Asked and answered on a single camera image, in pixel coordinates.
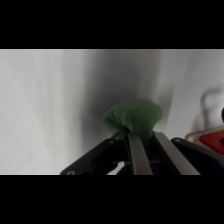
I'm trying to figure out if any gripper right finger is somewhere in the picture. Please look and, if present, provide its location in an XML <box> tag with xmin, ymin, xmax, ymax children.
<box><xmin>153</xmin><ymin>131</ymin><xmax>201</xmax><ymax>176</ymax></box>

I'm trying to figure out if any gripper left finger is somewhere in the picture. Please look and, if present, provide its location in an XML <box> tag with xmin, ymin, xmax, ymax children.
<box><xmin>127</xmin><ymin>132</ymin><xmax>154</xmax><ymax>176</ymax></box>

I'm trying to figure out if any green soft triangle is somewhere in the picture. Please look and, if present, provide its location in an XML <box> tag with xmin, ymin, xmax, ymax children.
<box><xmin>101</xmin><ymin>98</ymin><xmax>165</xmax><ymax>148</ymax></box>

